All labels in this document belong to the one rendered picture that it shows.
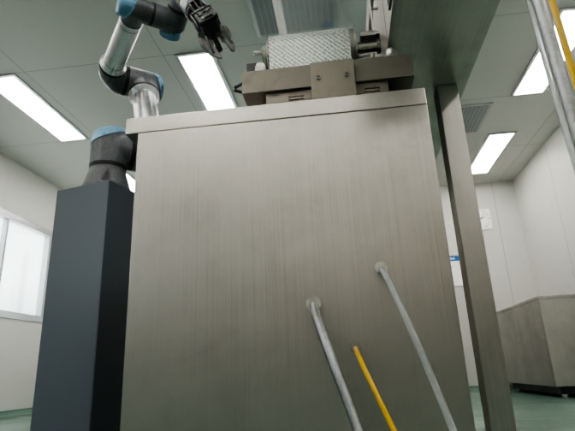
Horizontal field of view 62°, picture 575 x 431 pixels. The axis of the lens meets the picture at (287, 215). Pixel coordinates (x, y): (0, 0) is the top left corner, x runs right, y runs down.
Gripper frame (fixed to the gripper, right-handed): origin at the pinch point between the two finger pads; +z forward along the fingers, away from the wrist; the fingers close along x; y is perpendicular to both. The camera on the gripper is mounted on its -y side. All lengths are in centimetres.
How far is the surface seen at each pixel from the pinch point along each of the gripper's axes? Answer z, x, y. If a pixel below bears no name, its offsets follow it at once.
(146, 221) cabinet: 50, -39, 19
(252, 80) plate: 29.6, -2.3, 17.0
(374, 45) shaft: 20.7, 38.3, -5.0
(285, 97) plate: 37.2, 2.1, 15.1
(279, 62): 13.0, 11.0, -0.1
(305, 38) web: 10.7, 21.4, 0.6
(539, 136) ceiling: -63, 324, -398
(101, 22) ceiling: -218, -35, -124
